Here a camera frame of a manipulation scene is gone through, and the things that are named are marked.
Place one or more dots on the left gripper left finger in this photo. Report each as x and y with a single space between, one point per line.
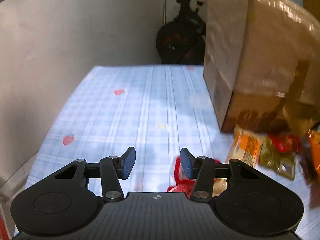
112 170

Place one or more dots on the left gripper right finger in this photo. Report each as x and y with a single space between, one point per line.
202 169

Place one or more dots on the orange chip bag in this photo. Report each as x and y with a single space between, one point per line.
309 163

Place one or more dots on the brown cardboard box with liner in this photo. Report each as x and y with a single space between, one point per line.
261 65

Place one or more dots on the beige orange snack bar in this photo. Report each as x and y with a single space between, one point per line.
246 146

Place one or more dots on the olive green snack packet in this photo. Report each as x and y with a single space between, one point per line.
283 164

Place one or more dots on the blue plaid bed sheet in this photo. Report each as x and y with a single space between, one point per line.
158 110

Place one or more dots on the small red snack packet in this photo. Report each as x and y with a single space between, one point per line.
285 143

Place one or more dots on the black exercise bike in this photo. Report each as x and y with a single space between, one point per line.
181 41

